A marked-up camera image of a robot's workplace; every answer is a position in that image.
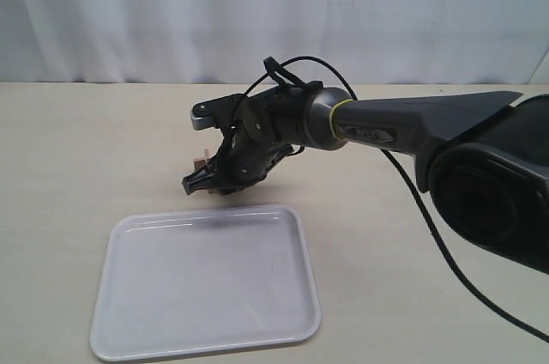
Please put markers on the white backdrop curtain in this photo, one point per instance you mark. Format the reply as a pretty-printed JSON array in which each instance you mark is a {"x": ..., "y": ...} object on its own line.
[{"x": 204, "y": 41}]

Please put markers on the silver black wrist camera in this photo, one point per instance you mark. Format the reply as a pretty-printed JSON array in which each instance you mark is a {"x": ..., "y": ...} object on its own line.
[{"x": 215, "y": 113}]

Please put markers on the white plastic tray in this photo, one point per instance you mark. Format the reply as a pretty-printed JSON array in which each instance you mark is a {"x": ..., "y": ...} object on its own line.
[{"x": 198, "y": 282}]

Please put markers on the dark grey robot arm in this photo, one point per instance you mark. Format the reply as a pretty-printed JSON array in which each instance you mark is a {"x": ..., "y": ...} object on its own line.
[{"x": 482, "y": 157}]

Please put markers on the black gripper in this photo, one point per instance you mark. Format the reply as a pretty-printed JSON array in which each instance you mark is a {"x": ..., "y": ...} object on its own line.
[{"x": 258, "y": 133}]

